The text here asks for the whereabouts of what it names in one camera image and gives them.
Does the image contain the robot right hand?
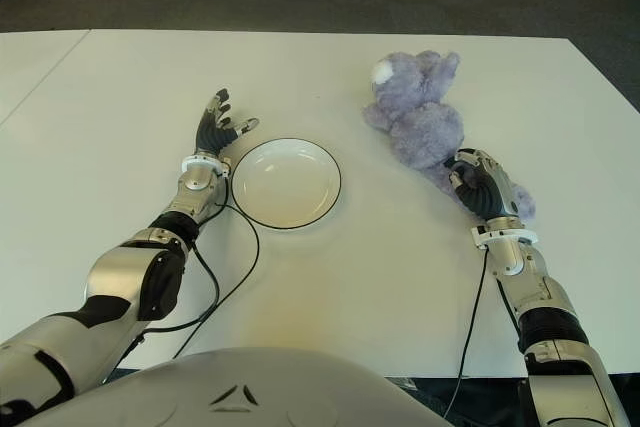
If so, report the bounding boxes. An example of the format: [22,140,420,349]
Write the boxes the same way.
[444,147,521,221]

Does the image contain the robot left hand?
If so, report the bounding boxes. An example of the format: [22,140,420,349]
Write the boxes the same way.
[193,88,261,158]

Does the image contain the purple plush doll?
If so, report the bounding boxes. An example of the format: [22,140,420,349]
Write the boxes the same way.
[362,50,538,222]

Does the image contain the white plate with black rim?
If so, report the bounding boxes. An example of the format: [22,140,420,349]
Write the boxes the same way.
[231,136,344,229]

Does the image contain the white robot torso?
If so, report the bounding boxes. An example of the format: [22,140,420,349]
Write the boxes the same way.
[29,346,451,427]

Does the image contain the thin black right hand cable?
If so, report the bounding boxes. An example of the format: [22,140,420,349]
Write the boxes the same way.
[444,249,489,418]

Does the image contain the thin black hand cable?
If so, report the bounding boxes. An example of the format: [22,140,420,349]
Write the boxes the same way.
[172,176,260,359]
[444,249,489,418]

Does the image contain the thin black left hand cable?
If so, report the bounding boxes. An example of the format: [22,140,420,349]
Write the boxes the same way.
[172,176,260,359]

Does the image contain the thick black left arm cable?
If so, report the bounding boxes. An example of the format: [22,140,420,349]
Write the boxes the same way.
[142,244,221,333]

